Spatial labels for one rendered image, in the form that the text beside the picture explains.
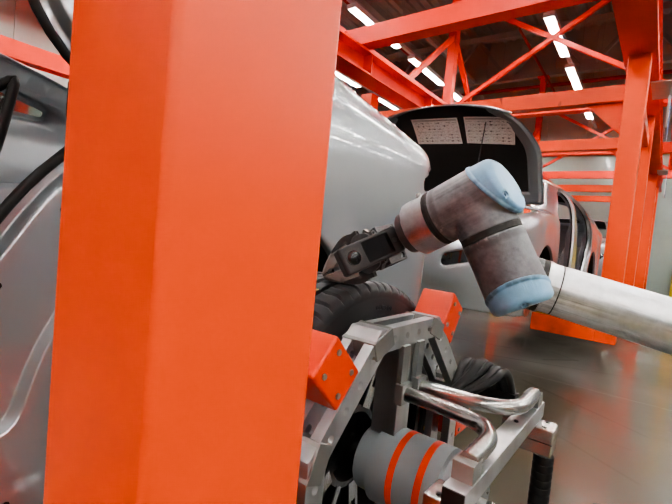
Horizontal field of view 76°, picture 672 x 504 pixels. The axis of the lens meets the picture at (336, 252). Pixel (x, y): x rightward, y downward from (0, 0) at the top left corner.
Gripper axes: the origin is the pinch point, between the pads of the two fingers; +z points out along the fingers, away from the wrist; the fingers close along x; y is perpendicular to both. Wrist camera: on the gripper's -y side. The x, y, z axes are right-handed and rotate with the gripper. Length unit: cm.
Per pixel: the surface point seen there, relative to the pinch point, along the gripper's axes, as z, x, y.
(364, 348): -9.5, -14.3, -9.2
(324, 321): -4.9, -8.0, -10.4
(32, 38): 687, 686, 274
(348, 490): 15.5, -40.8, -1.4
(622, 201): -12, -18, 374
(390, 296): -4.5, -8.8, 10.5
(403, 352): -9.4, -18.3, 0.1
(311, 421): -2.8, -20.6, -18.9
